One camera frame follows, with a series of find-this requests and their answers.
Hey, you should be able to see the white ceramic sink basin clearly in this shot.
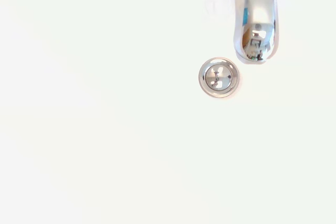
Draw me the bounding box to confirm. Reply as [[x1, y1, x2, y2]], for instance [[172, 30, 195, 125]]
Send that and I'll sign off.
[[0, 0, 336, 224]]

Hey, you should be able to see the chrome sink faucet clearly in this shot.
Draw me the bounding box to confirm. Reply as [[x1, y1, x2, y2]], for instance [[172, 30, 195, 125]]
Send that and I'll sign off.
[[177, 0, 307, 66]]

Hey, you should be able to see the chrome sink drain plug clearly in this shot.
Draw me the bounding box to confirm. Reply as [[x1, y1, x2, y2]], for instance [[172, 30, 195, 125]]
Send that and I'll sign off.
[[198, 57, 240, 98]]

